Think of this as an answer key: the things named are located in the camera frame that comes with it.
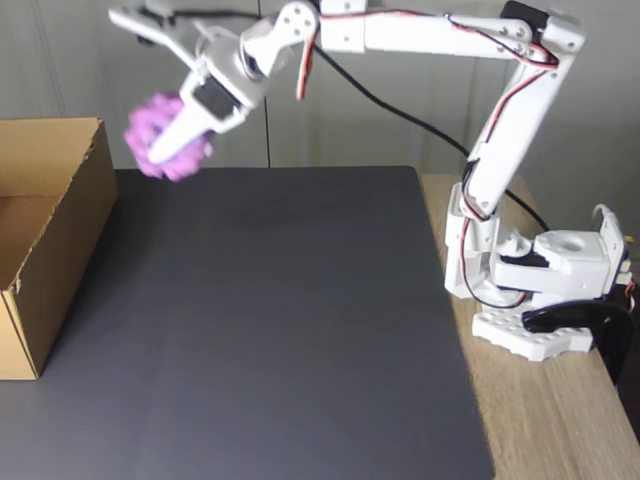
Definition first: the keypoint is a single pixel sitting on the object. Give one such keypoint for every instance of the dark grey mat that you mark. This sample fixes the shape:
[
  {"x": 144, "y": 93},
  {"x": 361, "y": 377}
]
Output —
[{"x": 250, "y": 375}]

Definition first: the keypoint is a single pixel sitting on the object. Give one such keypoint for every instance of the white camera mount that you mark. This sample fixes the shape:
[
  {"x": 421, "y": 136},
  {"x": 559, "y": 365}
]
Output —
[{"x": 170, "y": 35}]

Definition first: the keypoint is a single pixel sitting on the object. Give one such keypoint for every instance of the brown cardboard box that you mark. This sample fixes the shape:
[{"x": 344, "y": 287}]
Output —
[{"x": 65, "y": 260}]

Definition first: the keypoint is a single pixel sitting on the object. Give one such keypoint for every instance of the purple knobbly ball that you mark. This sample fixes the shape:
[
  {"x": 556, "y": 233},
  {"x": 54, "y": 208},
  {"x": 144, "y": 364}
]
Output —
[{"x": 137, "y": 135}]

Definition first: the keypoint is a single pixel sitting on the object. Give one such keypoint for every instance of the black table clamp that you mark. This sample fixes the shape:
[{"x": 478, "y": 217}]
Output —
[{"x": 565, "y": 315}]

